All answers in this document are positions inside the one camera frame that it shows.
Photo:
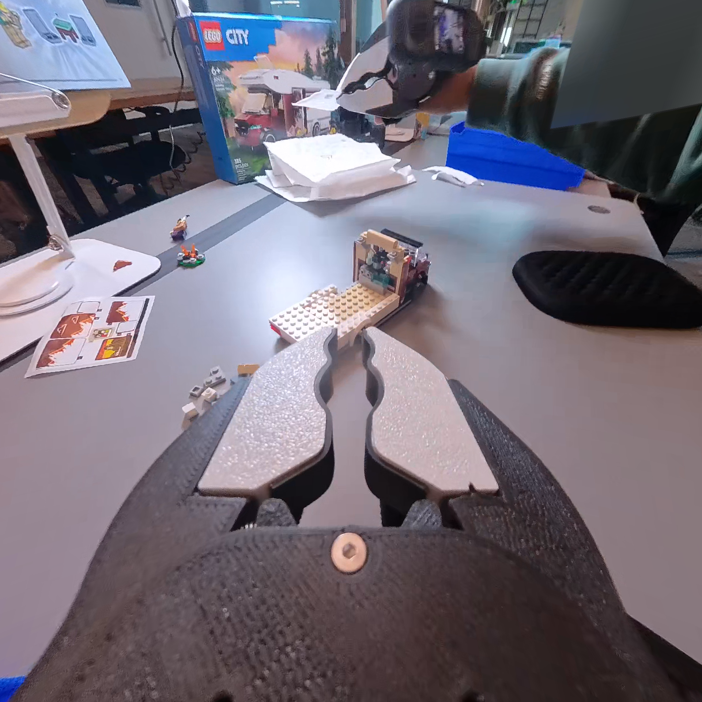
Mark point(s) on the torn white paper strip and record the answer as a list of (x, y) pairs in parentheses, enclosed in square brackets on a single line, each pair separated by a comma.
[(452, 175)]

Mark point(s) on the small white toy brick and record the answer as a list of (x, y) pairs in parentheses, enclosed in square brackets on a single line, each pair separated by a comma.
[(189, 409)]

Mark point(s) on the toy brick campfire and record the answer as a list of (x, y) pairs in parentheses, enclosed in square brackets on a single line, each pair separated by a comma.
[(192, 259)]

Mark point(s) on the wooden background table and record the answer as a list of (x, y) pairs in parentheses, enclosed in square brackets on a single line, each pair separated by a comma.
[(142, 98)]

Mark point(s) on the printed sticker sheet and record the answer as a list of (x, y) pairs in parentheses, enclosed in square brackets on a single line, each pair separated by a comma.
[(90, 334)]

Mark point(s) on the small grey toy brick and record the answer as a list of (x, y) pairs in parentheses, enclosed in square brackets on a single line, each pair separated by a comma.
[(215, 375), (202, 390)]

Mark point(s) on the person's green sweatshirt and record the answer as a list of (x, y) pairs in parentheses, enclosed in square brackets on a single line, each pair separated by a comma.
[(647, 159)]

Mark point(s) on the black chair armrest pad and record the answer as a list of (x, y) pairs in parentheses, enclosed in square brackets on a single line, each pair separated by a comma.
[(609, 290)]

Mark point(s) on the person's right forearm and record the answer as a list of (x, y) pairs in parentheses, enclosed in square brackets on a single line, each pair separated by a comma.
[(515, 93)]

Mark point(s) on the colourful toy set box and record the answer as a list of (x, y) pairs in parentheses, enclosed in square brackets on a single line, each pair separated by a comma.
[(258, 98)]

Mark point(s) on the toy minifigure with guitar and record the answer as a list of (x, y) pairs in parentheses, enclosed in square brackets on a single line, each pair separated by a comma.
[(180, 227)]

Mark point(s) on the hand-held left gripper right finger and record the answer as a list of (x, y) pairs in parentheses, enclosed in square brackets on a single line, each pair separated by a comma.
[(428, 433)]

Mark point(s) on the grey desk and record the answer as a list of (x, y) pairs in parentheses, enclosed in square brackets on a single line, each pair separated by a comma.
[(521, 411)]

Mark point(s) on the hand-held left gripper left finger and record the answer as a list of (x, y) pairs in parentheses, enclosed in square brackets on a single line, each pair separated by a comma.
[(268, 428)]

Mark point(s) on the small tan toy brick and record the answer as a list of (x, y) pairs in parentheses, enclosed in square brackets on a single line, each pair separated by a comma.
[(248, 369)]

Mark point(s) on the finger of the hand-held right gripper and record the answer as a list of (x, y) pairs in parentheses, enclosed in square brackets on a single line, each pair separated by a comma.
[(367, 60), (373, 101)]

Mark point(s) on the small white printed paper bag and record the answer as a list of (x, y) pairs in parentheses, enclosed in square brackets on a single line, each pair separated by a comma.
[(318, 98)]

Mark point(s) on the small orange flame brick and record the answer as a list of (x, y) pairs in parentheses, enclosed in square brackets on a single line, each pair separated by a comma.
[(122, 265)]

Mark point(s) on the toy brick camper van model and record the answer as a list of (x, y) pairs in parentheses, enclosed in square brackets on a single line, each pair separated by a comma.
[(340, 307)]

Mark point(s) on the light printed booklet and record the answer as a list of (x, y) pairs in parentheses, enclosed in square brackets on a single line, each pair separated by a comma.
[(60, 44)]

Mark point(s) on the person's right hand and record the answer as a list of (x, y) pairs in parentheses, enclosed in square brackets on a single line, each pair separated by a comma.
[(452, 90)]

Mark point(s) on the white desk stand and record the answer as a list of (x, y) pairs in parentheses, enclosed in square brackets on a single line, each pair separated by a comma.
[(33, 263)]

